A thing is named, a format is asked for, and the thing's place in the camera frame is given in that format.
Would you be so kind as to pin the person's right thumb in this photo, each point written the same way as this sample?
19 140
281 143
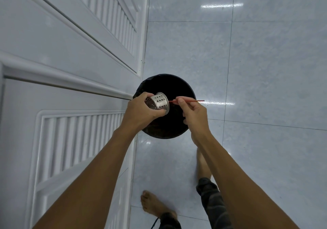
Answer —
180 105

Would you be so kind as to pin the person's left foot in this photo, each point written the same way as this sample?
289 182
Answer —
153 204

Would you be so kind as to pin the person's left hand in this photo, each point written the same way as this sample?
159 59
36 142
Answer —
135 113

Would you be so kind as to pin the thin red stick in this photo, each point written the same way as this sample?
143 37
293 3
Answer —
198 100

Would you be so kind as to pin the dark striped trousers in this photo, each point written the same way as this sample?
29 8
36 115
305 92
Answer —
213 205

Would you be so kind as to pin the person's left thumb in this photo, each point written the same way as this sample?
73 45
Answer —
157 113

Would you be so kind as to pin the perforated steel strainer cup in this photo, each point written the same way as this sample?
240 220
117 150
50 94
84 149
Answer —
159 103

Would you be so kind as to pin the person's right forearm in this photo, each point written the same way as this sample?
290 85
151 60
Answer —
237 185

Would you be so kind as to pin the round black trash bin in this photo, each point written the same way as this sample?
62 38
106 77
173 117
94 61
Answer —
166 85

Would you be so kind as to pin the person's left forearm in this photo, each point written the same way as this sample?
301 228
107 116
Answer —
97 175

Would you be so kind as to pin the person's right hand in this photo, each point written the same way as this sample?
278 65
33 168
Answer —
196 118

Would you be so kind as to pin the white louvered cabinet door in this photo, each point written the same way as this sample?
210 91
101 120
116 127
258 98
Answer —
63 24
51 134

